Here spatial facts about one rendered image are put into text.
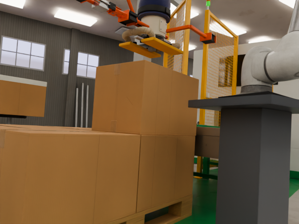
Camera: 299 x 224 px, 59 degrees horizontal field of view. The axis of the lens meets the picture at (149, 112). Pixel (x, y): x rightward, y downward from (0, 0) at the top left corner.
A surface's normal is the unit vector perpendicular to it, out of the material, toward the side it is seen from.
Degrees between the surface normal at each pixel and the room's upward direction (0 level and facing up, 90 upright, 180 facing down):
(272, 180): 90
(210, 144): 90
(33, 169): 90
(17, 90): 90
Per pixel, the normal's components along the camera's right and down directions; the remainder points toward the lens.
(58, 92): 0.54, -0.01
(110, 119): -0.63, -0.08
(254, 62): -0.83, -0.24
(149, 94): 0.78, 0.01
